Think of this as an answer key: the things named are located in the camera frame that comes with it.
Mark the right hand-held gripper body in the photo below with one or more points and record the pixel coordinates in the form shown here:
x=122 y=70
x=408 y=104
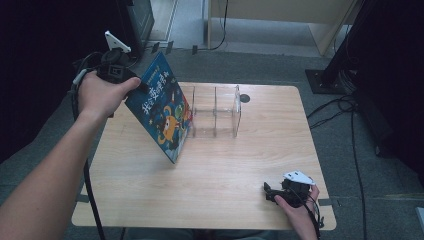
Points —
x=295 y=193

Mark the black metal stand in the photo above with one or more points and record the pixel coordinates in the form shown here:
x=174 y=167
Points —
x=325 y=81

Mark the light wooden cabinet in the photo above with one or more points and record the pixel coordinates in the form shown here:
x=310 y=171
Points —
x=283 y=8

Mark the blue children's picture book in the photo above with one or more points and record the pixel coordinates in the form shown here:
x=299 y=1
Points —
x=160 y=113

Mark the person's left hand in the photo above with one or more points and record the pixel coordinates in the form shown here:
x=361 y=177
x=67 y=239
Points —
x=100 y=96

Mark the clear acrylic book rack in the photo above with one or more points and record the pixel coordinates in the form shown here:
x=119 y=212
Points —
x=215 y=113

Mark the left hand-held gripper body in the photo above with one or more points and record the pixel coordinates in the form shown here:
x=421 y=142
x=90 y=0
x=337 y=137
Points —
x=115 y=68

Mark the person's right hand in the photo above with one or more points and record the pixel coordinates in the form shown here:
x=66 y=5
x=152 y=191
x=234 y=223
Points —
x=303 y=218

